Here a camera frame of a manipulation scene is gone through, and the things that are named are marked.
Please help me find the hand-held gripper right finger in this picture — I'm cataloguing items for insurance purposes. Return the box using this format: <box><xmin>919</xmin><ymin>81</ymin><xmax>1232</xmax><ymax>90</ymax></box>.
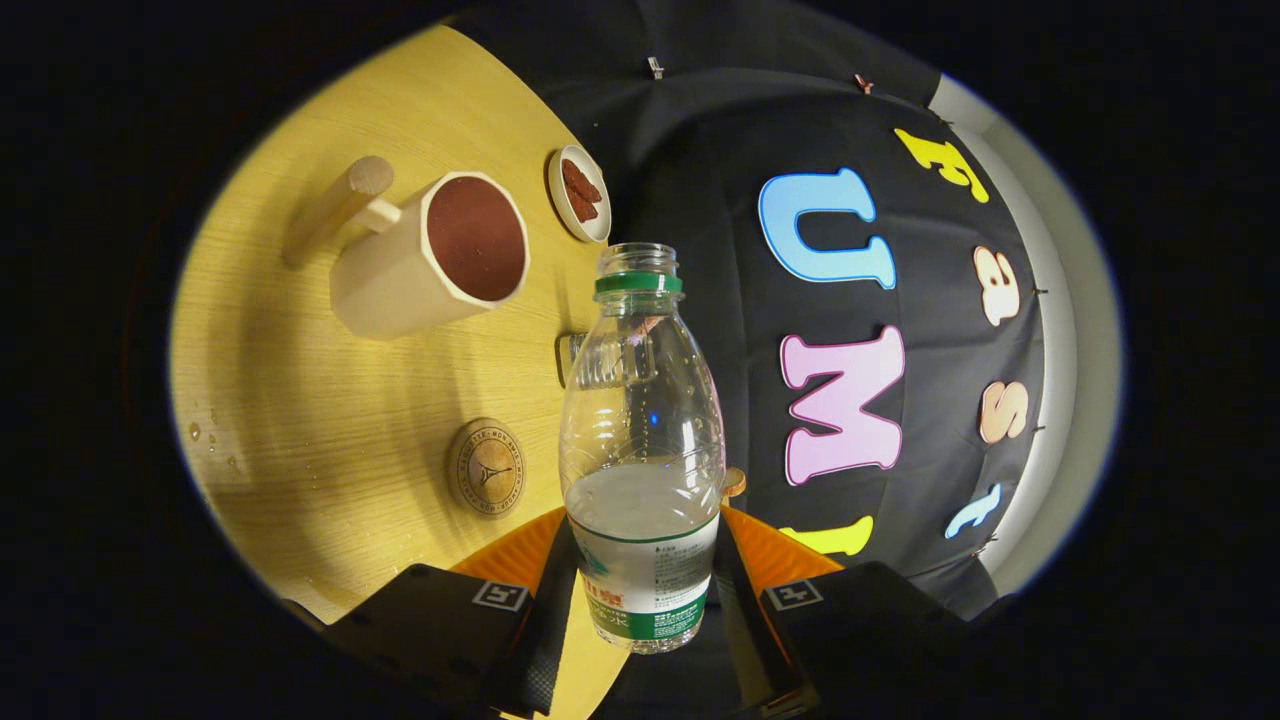
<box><xmin>712</xmin><ymin>505</ymin><xmax>1001</xmax><ymax>720</ymax></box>

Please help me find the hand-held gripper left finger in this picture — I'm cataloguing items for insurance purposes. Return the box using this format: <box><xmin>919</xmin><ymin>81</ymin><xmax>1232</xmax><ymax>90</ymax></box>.
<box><xmin>290</xmin><ymin>507</ymin><xmax>581</xmax><ymax>720</ymax></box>

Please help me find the clear plastic juice bottle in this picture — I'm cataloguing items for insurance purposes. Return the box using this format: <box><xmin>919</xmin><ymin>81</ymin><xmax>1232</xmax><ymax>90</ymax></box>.
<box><xmin>558</xmin><ymin>242</ymin><xmax>727</xmax><ymax>656</ymax></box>

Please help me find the round cork coaster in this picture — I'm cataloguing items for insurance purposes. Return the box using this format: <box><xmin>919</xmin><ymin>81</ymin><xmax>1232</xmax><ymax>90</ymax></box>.
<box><xmin>446</xmin><ymin>417</ymin><xmax>526</xmax><ymax>518</ymax></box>

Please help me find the cream cup with wooden handle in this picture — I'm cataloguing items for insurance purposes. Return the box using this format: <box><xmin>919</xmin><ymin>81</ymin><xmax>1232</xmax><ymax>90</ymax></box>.
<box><xmin>282</xmin><ymin>155</ymin><xmax>531</xmax><ymax>341</ymax></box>

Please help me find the ribbed clear glass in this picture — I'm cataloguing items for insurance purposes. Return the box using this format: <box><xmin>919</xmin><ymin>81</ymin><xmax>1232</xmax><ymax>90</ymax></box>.
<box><xmin>556</xmin><ymin>332</ymin><xmax>601</xmax><ymax>386</ymax></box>

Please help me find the wooden table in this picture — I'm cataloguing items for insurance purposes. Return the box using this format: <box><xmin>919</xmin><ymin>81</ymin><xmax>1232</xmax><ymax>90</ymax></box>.
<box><xmin>168</xmin><ymin>22</ymin><xmax>646</xmax><ymax>720</ymax></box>

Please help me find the oval white plate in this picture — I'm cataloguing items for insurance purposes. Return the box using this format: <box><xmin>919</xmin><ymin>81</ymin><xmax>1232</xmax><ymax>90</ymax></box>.
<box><xmin>547</xmin><ymin>144</ymin><xmax>613</xmax><ymax>244</ymax></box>

